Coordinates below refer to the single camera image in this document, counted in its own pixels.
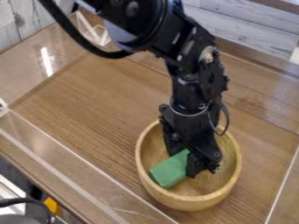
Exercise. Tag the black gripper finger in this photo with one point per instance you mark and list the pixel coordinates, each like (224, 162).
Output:
(198, 163)
(172, 140)

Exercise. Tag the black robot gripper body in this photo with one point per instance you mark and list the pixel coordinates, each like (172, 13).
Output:
(196, 134)

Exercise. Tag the green rectangular block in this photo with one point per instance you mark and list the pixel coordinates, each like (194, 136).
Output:
(168, 172)

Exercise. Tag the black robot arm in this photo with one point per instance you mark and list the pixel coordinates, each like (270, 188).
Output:
(155, 26)

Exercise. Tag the brown wooden bowl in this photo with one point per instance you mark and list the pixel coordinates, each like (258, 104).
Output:
(182, 187)

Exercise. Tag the yellow button on device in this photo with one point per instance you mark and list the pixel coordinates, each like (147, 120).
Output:
(52, 205)

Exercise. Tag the black device bottom left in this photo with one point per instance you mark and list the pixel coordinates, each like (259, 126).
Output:
(20, 209)

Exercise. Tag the clear acrylic corner bracket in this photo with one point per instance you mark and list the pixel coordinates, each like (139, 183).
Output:
(96, 34)

